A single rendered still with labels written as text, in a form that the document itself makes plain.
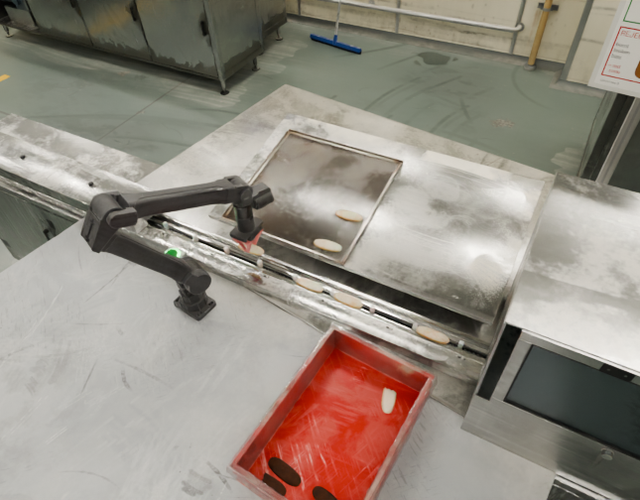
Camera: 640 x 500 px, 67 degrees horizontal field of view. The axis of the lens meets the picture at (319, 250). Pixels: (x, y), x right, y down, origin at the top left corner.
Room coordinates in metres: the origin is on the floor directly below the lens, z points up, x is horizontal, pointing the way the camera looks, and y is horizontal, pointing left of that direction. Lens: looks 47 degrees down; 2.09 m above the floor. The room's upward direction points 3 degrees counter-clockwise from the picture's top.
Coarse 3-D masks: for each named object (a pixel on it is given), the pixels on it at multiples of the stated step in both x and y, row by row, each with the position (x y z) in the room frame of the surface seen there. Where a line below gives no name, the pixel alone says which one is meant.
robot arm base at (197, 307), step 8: (184, 296) 0.96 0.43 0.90; (192, 296) 0.95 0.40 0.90; (200, 296) 0.97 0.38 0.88; (176, 304) 0.98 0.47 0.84; (184, 304) 0.95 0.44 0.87; (192, 304) 0.95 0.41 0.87; (200, 304) 0.95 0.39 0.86; (208, 304) 0.97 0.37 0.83; (192, 312) 0.94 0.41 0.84; (200, 312) 0.94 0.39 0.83
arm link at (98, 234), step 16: (96, 208) 0.89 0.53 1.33; (112, 208) 0.88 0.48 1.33; (96, 224) 0.86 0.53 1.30; (96, 240) 0.84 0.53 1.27; (112, 240) 0.87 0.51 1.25; (128, 240) 0.90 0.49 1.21; (128, 256) 0.88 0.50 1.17; (144, 256) 0.91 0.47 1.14; (160, 256) 0.93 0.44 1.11; (176, 256) 1.02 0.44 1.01; (160, 272) 0.92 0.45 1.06; (176, 272) 0.94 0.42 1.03; (192, 272) 0.97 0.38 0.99; (192, 288) 0.94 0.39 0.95
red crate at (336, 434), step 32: (320, 384) 0.67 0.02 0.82; (352, 384) 0.67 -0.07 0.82; (384, 384) 0.66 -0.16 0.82; (288, 416) 0.58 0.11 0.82; (320, 416) 0.58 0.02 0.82; (352, 416) 0.57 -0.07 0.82; (384, 416) 0.57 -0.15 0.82; (288, 448) 0.49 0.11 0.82; (320, 448) 0.49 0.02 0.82; (352, 448) 0.49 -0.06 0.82; (384, 448) 0.48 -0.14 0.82; (320, 480) 0.41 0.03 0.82; (352, 480) 0.41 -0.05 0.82
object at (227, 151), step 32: (288, 96) 2.29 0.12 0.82; (320, 96) 2.28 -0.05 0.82; (224, 128) 2.03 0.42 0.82; (256, 128) 2.01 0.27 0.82; (352, 128) 1.97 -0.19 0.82; (384, 128) 1.96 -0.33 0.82; (416, 128) 1.94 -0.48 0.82; (192, 160) 1.78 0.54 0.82; (224, 160) 1.77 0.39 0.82; (480, 160) 1.68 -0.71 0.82; (544, 192) 1.44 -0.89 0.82; (192, 224) 1.37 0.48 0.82; (224, 224) 1.36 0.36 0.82; (288, 256) 1.18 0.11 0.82; (352, 288) 1.02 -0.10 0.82; (384, 288) 1.01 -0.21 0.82; (320, 320) 0.89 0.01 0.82; (448, 320) 0.87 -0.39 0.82; (448, 384) 0.65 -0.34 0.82
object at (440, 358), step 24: (144, 240) 1.27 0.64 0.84; (168, 240) 1.25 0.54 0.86; (216, 264) 1.12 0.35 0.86; (240, 264) 1.11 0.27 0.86; (264, 288) 1.00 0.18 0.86; (288, 288) 1.00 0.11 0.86; (312, 312) 0.91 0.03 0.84; (336, 312) 0.89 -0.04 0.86; (360, 336) 0.82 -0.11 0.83; (384, 336) 0.79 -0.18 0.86; (408, 336) 0.79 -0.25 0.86; (432, 360) 0.71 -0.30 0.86; (456, 360) 0.70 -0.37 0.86
